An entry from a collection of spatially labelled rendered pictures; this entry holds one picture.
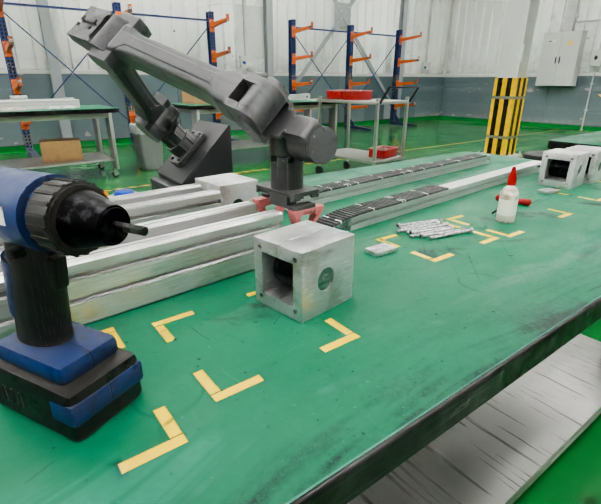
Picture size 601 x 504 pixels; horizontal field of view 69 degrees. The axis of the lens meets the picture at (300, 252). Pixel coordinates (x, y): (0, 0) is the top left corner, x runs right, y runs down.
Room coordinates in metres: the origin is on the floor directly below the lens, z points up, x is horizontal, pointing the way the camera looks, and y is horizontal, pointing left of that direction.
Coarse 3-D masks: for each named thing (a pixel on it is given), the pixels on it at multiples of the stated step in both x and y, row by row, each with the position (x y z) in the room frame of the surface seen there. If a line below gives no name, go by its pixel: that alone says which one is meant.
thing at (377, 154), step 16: (320, 96) 5.27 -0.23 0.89; (336, 96) 5.19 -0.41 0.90; (352, 96) 4.93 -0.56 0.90; (368, 96) 5.06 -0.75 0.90; (384, 96) 4.59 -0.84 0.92; (320, 112) 5.27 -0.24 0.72; (352, 160) 4.86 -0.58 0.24; (368, 160) 4.70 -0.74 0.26; (384, 160) 4.73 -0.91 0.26; (400, 160) 4.99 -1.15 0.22
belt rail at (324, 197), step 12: (432, 168) 1.36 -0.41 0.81; (444, 168) 1.41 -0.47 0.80; (456, 168) 1.46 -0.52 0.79; (384, 180) 1.20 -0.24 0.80; (396, 180) 1.25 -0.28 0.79; (408, 180) 1.28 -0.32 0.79; (324, 192) 1.05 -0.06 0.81; (336, 192) 1.08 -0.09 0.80; (348, 192) 1.12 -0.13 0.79; (360, 192) 1.14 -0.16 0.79
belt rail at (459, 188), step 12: (504, 168) 1.35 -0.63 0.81; (516, 168) 1.35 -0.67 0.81; (528, 168) 1.38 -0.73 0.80; (468, 180) 1.17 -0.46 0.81; (480, 180) 1.18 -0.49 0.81; (492, 180) 1.23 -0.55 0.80; (504, 180) 1.28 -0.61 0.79; (444, 192) 1.06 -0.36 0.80; (456, 192) 1.11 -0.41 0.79; (468, 192) 1.14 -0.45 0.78; (408, 204) 0.96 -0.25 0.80; (420, 204) 0.99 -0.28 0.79; (432, 204) 1.03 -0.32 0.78; (360, 216) 0.85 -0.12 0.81; (372, 216) 0.89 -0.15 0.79; (384, 216) 0.90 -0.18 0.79; (396, 216) 0.93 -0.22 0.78; (348, 228) 0.84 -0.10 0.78
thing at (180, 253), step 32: (160, 224) 0.62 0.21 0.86; (192, 224) 0.65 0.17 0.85; (224, 224) 0.61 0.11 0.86; (256, 224) 0.64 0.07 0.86; (96, 256) 0.49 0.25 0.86; (128, 256) 0.51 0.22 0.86; (160, 256) 0.55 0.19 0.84; (192, 256) 0.57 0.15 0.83; (224, 256) 0.62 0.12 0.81; (0, 288) 0.42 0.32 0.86; (96, 288) 0.48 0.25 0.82; (128, 288) 0.51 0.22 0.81; (160, 288) 0.53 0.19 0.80; (192, 288) 0.57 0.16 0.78; (0, 320) 0.42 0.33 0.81; (96, 320) 0.48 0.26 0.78
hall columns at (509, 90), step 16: (512, 0) 6.58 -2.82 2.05; (528, 0) 6.41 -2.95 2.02; (512, 16) 6.55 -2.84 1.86; (528, 16) 6.65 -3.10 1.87; (512, 32) 6.52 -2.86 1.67; (528, 32) 6.61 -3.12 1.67; (512, 48) 6.49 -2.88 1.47; (528, 48) 6.58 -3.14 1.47; (512, 64) 6.46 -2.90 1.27; (528, 64) 6.56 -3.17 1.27; (496, 80) 6.60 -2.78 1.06; (512, 80) 6.41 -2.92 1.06; (496, 96) 6.57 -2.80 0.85; (512, 96) 6.38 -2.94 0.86; (496, 112) 6.54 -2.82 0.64; (512, 112) 6.40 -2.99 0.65; (496, 128) 6.51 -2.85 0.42; (512, 128) 6.44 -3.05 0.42; (496, 144) 6.48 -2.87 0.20; (512, 144) 6.49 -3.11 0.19
